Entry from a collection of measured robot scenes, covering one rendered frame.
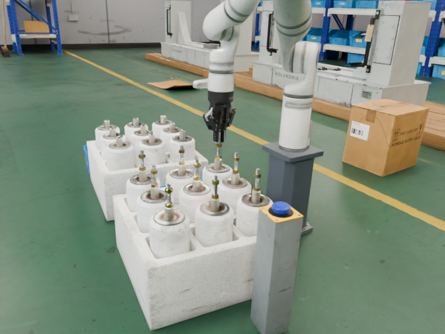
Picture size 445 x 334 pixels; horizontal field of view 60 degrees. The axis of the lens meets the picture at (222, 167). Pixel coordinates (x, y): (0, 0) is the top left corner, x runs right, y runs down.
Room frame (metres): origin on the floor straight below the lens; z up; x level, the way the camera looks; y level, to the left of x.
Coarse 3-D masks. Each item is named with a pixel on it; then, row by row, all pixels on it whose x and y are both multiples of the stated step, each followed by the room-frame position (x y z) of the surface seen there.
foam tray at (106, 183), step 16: (96, 144) 1.53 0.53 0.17; (96, 160) 1.32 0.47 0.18; (192, 160) 1.36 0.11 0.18; (96, 176) 1.35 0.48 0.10; (112, 176) 1.21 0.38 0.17; (128, 176) 1.23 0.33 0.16; (160, 176) 1.28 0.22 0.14; (96, 192) 1.39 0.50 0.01; (112, 192) 1.20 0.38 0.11; (112, 208) 1.20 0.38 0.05
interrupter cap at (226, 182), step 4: (224, 180) 1.02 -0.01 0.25; (228, 180) 1.02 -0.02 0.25; (240, 180) 1.03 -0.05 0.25; (244, 180) 1.03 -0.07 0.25; (224, 184) 0.99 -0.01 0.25; (228, 184) 0.99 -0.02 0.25; (232, 184) 1.00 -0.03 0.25; (240, 184) 1.00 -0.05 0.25; (244, 184) 1.00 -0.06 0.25; (232, 188) 0.98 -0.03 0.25; (236, 188) 0.97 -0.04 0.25
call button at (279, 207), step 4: (272, 204) 0.74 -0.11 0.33; (276, 204) 0.74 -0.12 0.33; (280, 204) 0.74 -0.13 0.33; (284, 204) 0.74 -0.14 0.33; (288, 204) 0.74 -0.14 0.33; (272, 208) 0.73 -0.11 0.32; (276, 208) 0.72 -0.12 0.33; (280, 208) 0.72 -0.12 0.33; (284, 208) 0.72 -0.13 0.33; (288, 208) 0.72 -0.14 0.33; (276, 212) 0.72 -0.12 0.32; (280, 212) 0.71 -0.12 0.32; (284, 212) 0.71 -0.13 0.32
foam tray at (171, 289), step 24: (120, 216) 0.95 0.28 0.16; (120, 240) 0.98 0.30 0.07; (144, 240) 0.81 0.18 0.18; (192, 240) 0.82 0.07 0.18; (240, 240) 0.83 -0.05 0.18; (144, 264) 0.72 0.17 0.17; (168, 264) 0.72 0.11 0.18; (192, 264) 0.74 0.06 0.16; (216, 264) 0.77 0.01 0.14; (240, 264) 0.80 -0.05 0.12; (144, 288) 0.73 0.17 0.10; (168, 288) 0.72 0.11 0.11; (192, 288) 0.75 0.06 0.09; (216, 288) 0.77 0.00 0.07; (240, 288) 0.80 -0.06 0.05; (144, 312) 0.74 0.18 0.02; (168, 312) 0.72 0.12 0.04; (192, 312) 0.75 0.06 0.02
